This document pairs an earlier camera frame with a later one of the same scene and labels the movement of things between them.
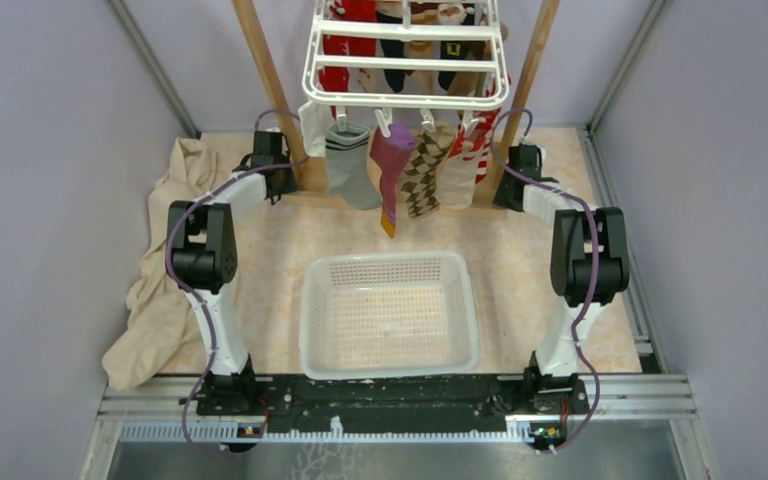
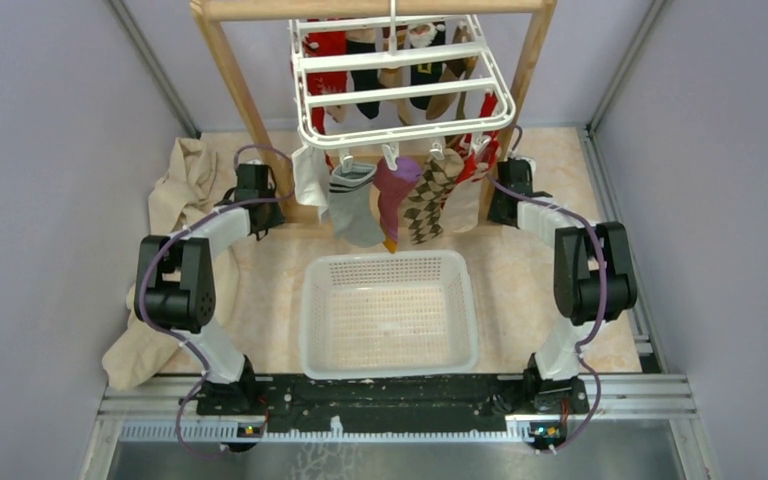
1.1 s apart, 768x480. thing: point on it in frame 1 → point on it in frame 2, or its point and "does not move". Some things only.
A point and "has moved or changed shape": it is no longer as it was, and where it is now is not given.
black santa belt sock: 454,14 → 425,34
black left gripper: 287,186 → 277,218
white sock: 314,118 → 312,178
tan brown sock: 474,84 → 455,68
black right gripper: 499,198 → 492,214
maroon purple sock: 391,153 has moved or changed shape
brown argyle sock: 419,181 → 427,195
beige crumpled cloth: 157,338 does not move
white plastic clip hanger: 425,104 → 480,144
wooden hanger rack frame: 311,182 → 538,12
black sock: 393,49 → 364,79
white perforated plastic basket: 387,314 does not move
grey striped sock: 349,176 → 354,214
